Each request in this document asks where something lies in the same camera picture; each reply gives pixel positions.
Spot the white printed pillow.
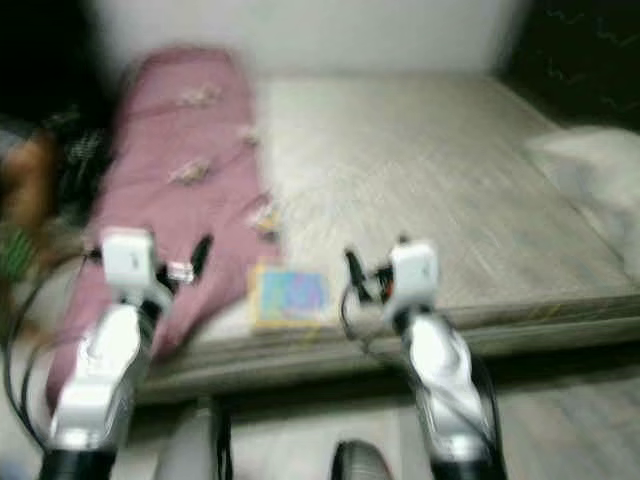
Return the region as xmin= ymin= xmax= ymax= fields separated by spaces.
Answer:
xmin=525 ymin=125 xmax=640 ymax=251

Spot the pink cartoon print blanket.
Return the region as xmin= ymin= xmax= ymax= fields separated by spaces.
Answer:
xmin=45 ymin=45 xmax=281 ymax=401

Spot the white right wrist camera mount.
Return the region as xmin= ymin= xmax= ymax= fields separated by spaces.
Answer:
xmin=388 ymin=240 xmax=441 ymax=313

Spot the silver right robot leg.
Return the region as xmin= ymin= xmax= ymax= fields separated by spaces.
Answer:
xmin=335 ymin=440 xmax=396 ymax=480

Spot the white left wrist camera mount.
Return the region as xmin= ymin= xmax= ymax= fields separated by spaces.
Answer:
xmin=102 ymin=228 xmax=166 ymax=306

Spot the colourful children's book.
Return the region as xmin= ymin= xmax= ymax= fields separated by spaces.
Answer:
xmin=250 ymin=262 xmax=331 ymax=329

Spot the green ribbed cloth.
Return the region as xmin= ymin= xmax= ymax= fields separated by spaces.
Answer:
xmin=0 ymin=225 xmax=33 ymax=286

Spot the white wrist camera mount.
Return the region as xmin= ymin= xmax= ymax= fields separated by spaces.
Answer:
xmin=102 ymin=228 xmax=166 ymax=306
xmin=388 ymin=240 xmax=441 ymax=313

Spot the grey patterned mattress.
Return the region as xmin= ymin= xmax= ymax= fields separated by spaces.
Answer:
xmin=140 ymin=75 xmax=640 ymax=401

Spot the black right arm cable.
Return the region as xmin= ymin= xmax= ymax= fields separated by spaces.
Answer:
xmin=340 ymin=295 xmax=506 ymax=466

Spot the dark tufted headboard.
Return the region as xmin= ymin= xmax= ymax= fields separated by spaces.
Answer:
xmin=500 ymin=0 xmax=640 ymax=101

